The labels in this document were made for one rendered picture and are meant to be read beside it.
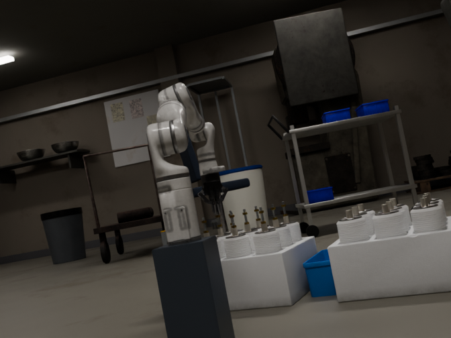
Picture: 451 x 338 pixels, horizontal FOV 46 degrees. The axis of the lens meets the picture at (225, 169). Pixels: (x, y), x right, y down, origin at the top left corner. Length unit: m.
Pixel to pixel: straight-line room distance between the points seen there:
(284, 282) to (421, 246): 0.46
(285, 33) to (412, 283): 5.41
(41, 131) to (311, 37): 4.83
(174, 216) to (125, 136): 7.28
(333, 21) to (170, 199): 5.76
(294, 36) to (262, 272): 5.25
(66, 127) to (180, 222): 7.83
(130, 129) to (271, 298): 6.95
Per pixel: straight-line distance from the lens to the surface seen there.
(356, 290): 1.76
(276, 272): 1.83
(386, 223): 1.74
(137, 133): 8.56
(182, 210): 1.38
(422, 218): 1.73
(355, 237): 1.76
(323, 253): 2.17
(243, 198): 5.46
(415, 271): 1.72
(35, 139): 9.43
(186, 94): 1.80
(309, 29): 6.91
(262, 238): 1.86
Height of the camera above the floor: 0.40
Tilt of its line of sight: 3 degrees up
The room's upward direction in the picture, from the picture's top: 11 degrees counter-clockwise
